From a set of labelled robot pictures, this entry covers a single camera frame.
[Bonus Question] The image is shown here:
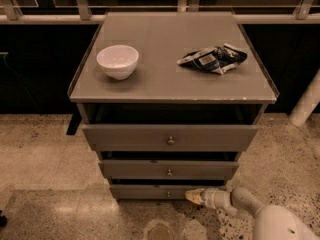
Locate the grey bottom drawer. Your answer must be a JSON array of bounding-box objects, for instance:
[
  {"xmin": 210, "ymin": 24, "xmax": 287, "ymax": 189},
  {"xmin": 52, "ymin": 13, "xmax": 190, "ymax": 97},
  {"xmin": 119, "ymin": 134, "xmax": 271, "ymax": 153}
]
[{"xmin": 110, "ymin": 179, "xmax": 226, "ymax": 200}]

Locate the grey drawer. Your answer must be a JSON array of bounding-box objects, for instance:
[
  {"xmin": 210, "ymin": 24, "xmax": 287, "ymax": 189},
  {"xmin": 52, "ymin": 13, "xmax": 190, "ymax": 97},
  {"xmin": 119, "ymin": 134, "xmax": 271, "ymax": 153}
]
[
  {"xmin": 83, "ymin": 124, "xmax": 257, "ymax": 152},
  {"xmin": 99, "ymin": 160, "xmax": 239, "ymax": 180},
  {"xmin": 110, "ymin": 179, "xmax": 226, "ymax": 200}
]

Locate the grey middle drawer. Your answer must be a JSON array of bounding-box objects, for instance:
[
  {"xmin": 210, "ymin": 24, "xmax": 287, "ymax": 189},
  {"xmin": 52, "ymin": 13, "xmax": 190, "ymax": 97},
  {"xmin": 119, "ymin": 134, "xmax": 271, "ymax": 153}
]
[{"xmin": 99, "ymin": 160, "xmax": 239, "ymax": 180}]

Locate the grey wooden drawer cabinet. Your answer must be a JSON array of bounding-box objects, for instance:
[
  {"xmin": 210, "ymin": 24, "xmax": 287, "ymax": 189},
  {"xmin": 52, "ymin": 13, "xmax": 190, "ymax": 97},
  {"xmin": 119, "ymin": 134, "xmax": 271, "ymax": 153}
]
[{"xmin": 67, "ymin": 11, "xmax": 280, "ymax": 192}]

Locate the grey top drawer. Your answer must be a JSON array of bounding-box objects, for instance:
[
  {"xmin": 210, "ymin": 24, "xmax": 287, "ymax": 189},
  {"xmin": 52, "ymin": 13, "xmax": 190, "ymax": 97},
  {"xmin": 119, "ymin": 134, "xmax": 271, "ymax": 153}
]
[{"xmin": 83, "ymin": 124, "xmax": 257, "ymax": 152}]

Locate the crumpled dark snack bag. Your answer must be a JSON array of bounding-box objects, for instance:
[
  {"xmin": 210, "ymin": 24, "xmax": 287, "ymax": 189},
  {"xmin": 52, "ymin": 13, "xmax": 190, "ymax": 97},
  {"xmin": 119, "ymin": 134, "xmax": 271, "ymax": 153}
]
[{"xmin": 177, "ymin": 43, "xmax": 247, "ymax": 75}]

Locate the white ceramic bowl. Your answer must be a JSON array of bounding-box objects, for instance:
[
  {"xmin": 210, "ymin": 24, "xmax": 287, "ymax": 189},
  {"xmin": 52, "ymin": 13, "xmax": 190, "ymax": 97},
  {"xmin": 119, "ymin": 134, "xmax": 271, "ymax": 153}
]
[{"xmin": 96, "ymin": 45, "xmax": 139, "ymax": 80}]

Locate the black object at floor edge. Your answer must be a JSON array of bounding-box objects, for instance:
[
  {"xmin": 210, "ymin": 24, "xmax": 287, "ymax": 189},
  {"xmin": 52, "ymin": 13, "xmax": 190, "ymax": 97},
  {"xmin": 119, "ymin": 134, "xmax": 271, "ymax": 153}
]
[{"xmin": 0, "ymin": 210, "xmax": 7, "ymax": 227}]

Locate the white cylindrical post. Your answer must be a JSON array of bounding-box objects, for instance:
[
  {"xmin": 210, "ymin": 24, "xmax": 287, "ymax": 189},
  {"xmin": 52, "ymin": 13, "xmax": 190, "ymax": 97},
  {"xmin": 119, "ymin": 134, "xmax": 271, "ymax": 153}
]
[{"xmin": 289, "ymin": 69, "xmax": 320, "ymax": 127}]

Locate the metal window railing frame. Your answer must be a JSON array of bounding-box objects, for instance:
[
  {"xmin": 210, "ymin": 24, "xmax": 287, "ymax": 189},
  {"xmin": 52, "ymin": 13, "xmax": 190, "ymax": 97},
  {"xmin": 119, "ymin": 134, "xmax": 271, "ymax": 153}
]
[{"xmin": 0, "ymin": 0, "xmax": 320, "ymax": 24}]

